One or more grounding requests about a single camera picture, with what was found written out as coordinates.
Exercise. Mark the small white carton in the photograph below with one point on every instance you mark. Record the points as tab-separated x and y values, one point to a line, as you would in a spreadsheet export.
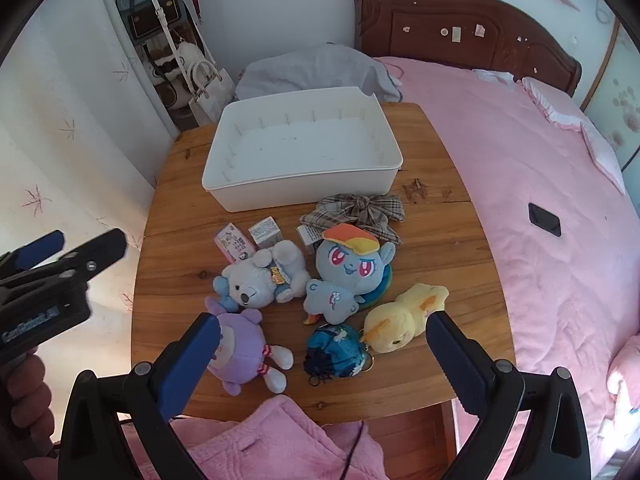
265	232
307	237

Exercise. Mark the grey cloth bundle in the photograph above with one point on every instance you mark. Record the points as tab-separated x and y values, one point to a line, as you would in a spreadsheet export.
320	70

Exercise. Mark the pink bedspread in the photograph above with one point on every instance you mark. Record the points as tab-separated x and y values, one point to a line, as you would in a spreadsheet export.
525	160

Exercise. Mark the frosted floral sliding door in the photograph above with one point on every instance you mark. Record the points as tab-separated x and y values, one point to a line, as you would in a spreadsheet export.
617	105

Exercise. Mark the small pink printed box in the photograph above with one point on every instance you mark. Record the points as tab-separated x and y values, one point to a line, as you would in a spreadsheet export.
232	242

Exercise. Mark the white plastic storage box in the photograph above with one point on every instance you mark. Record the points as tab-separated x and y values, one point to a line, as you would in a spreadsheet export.
300	150

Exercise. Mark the white handbag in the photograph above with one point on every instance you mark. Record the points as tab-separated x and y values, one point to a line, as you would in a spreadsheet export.
210	95

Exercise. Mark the yellow plush toy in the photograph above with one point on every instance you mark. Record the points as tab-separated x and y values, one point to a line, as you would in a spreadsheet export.
390	325

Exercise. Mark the white floral curtain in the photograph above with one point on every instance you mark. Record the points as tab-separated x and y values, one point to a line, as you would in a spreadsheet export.
75	110

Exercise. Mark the black phone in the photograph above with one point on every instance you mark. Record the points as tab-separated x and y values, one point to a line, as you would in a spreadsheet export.
544	220

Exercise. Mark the pink white plush cushion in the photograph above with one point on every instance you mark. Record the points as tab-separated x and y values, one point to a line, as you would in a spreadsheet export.
622	400

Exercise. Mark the white teddy bear plush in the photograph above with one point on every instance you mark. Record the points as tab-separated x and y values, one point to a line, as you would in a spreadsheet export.
250	280

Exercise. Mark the small white cloth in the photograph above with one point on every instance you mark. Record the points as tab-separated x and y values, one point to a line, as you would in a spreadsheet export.
492	76

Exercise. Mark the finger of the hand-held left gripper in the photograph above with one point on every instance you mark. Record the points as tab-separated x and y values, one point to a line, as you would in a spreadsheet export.
37	250
100	252

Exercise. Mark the pink fleece clothing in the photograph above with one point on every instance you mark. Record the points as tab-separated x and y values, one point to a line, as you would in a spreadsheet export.
280	440

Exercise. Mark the white brown plush bag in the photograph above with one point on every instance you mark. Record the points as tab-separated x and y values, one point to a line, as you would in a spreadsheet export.
175	65

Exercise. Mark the dark wooden headboard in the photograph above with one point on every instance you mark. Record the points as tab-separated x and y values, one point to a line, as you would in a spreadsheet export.
450	20

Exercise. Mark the blue satchel bag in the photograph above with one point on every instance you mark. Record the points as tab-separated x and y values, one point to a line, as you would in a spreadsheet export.
147	10

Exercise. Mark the person's left hand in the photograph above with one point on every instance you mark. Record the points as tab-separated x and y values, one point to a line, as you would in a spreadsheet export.
30	400

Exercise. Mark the pink pillow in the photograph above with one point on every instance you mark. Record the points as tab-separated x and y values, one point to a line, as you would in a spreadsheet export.
565	110

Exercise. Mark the blue pony plush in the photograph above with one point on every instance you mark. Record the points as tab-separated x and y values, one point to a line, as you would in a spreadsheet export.
350	260

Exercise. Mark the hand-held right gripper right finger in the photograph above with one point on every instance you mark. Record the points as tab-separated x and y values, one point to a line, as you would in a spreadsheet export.
455	360

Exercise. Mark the brown plaid fabric bow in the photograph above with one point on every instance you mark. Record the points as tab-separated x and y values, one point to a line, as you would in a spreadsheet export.
367	210

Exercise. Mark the purple plush doll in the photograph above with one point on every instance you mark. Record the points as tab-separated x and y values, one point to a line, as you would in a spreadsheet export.
240	350

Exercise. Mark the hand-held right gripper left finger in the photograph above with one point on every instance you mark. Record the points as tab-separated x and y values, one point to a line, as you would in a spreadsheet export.
192	360

